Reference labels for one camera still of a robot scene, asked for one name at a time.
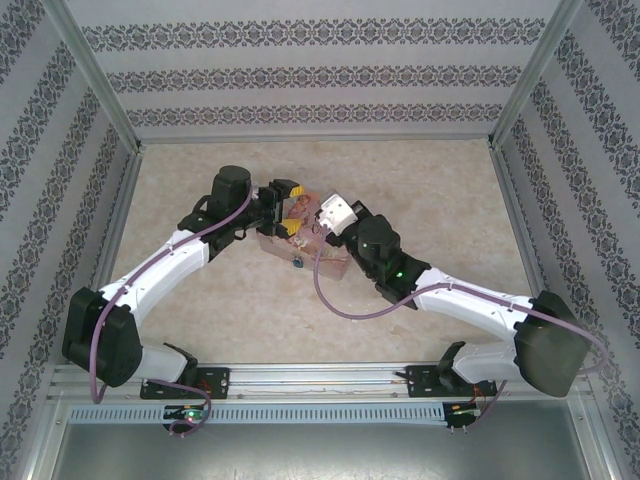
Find pink printed pouch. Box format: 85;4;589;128
254;187;352;279

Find right circuit board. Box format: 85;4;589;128
447;401;482;420

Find left circuit board green light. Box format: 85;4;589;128
163;405;209;422

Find grey metal panel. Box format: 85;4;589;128
49;399;612;480

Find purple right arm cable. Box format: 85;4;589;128
312;224;611;426

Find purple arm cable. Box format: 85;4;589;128
89;184;254;439
312;224;611;426

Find aluminium side frame rail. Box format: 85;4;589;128
97;144;146;371

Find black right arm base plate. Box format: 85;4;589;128
405;364;501;399

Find aluminium mounting rail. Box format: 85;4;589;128
47;362;591;402

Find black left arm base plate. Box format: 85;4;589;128
139;366;231;400

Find aluminium frame post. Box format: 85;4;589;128
37;0;145;154
488;0;586;150

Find slotted grey cable duct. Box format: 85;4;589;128
67;402;447;424

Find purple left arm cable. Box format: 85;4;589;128
89;184;254;439

